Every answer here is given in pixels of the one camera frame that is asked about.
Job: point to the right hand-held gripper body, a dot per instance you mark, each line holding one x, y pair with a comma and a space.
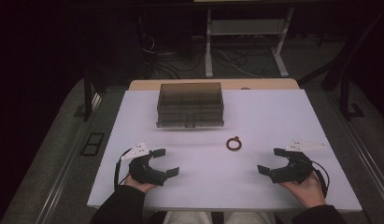
297, 169

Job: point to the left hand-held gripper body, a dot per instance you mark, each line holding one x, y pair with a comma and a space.
143, 172

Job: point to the smoky transparent drawer box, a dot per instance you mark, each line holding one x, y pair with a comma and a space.
190, 105

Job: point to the person's left hand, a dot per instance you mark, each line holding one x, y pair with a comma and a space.
142, 187

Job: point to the person's right hand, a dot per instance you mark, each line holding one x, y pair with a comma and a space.
309, 193

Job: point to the wooden table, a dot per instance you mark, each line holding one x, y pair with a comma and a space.
258, 84

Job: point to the black metal stand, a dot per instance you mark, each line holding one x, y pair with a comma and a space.
345, 90

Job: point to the black floor socket frame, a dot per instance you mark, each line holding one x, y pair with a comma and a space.
92, 143

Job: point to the white metal table frame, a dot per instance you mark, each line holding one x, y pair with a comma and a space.
208, 46

